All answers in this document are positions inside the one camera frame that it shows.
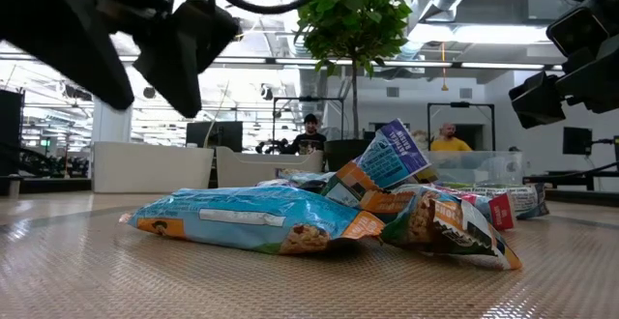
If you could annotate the orange green granola bar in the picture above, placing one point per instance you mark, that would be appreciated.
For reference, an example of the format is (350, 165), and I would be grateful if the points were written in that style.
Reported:
(445, 232)

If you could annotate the pale blue granola bar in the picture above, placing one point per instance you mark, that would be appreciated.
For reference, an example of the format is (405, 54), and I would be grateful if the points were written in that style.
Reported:
(300, 176)

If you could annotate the black background robot arm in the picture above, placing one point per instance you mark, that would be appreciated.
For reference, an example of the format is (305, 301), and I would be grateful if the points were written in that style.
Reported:
(273, 146)

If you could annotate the black cabinet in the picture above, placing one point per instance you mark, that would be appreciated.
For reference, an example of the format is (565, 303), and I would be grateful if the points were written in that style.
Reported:
(10, 130)

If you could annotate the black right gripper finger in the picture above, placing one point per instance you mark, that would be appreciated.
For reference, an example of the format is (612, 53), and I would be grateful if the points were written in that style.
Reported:
(537, 101)

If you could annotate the frosted plastic container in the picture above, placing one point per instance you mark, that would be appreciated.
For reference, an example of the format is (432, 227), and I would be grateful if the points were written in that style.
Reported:
(261, 169)

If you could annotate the red granola bar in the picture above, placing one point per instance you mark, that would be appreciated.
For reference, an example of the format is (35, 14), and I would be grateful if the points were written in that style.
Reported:
(500, 210)

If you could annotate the green leafy plant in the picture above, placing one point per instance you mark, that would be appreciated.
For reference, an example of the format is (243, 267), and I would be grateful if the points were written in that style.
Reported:
(358, 19)

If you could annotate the small grey cup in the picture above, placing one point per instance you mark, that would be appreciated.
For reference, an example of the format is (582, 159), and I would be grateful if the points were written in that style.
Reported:
(13, 186)

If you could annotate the black-bordered clear mat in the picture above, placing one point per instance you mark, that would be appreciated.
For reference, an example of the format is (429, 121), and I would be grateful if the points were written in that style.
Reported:
(145, 280)

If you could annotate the black ceiling spotlight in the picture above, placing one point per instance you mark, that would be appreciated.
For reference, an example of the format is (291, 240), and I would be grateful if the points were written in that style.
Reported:
(266, 92)
(149, 92)

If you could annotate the white plastic bin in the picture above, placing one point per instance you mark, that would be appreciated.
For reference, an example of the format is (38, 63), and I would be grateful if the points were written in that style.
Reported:
(150, 166)

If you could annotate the white pillar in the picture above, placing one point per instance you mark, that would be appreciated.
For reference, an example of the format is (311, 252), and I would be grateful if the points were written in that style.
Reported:
(111, 123)

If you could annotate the blue orange snack bag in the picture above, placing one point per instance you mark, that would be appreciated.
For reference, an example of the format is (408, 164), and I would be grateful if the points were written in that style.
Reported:
(387, 159)

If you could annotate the clear plastic container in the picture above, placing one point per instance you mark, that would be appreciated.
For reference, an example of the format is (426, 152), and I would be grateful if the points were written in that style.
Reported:
(474, 164)

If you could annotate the black monitor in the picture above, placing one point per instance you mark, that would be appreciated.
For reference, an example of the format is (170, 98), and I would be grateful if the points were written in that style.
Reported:
(217, 135)
(578, 140)

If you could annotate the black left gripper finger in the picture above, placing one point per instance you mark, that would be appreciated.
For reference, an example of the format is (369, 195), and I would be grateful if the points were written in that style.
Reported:
(72, 43)
(184, 58)

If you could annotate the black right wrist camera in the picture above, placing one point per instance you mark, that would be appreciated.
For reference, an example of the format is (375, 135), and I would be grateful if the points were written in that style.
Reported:
(578, 26)

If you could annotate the black bench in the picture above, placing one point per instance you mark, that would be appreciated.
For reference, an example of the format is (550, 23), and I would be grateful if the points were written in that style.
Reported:
(570, 178)

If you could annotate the person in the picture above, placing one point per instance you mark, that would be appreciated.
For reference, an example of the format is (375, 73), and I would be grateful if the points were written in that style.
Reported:
(450, 142)
(309, 140)

